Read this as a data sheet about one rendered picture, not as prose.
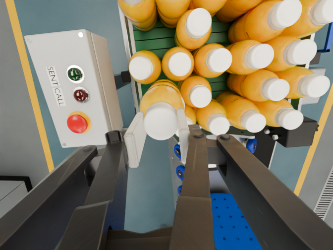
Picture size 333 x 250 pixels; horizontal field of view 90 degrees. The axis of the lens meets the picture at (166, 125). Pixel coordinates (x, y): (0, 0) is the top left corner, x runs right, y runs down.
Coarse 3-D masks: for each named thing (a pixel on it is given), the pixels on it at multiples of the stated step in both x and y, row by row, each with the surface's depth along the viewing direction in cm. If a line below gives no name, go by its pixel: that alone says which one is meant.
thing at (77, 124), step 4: (72, 116) 30; (76, 116) 29; (80, 116) 30; (68, 120) 30; (72, 120) 30; (76, 120) 30; (80, 120) 30; (84, 120) 30; (68, 124) 30; (72, 124) 30; (76, 124) 30; (80, 124) 30; (84, 124) 30; (72, 128) 30; (76, 128) 30; (80, 128) 30; (84, 128) 30; (76, 132) 31; (80, 132) 31
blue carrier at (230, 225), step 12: (216, 204) 50; (228, 204) 49; (216, 216) 46; (228, 216) 46; (240, 216) 45; (216, 228) 43; (228, 228) 43; (240, 228) 42; (216, 240) 40; (228, 240) 40; (240, 240) 40; (252, 240) 40
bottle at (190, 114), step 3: (186, 105) 38; (186, 108) 36; (189, 108) 37; (186, 111) 35; (189, 111) 36; (192, 111) 37; (186, 114) 35; (189, 114) 35; (192, 114) 36; (195, 114) 38; (186, 117) 34; (189, 117) 35; (192, 117) 35; (195, 117) 37; (192, 120) 35; (195, 120) 36; (192, 123) 34; (195, 123) 36
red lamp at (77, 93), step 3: (75, 90) 28; (78, 90) 28; (81, 90) 28; (75, 93) 28; (78, 93) 28; (81, 93) 28; (84, 93) 28; (75, 96) 28; (78, 96) 28; (81, 96) 28; (84, 96) 28; (75, 99) 29; (78, 99) 28; (81, 99) 28; (84, 99) 29
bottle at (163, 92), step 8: (160, 80) 32; (168, 80) 33; (152, 88) 23; (160, 88) 22; (168, 88) 23; (176, 88) 27; (144, 96) 23; (152, 96) 21; (160, 96) 21; (168, 96) 21; (176, 96) 22; (144, 104) 21; (152, 104) 20; (160, 104) 20; (168, 104) 20; (176, 104) 21; (184, 104) 23; (144, 112) 21; (176, 112) 20; (184, 112) 23
